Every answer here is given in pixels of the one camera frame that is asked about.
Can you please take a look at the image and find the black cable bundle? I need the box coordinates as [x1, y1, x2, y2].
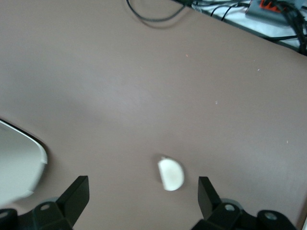
[182, 0, 307, 53]

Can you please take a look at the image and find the grey device with orange label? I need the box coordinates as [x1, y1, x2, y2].
[245, 0, 290, 20]

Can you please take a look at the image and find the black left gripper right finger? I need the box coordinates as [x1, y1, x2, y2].
[191, 176, 298, 230]

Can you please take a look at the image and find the cream two-slot toaster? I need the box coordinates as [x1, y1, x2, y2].
[0, 119, 48, 207]

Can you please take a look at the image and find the white steamed bun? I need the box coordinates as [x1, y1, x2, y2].
[157, 156, 185, 192]

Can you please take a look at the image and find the black looped cable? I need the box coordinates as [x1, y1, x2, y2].
[125, 0, 187, 29]

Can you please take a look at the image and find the brown table cover mat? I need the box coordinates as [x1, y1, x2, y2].
[0, 0, 307, 230]

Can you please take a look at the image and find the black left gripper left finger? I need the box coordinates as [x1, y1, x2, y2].
[0, 176, 90, 230]

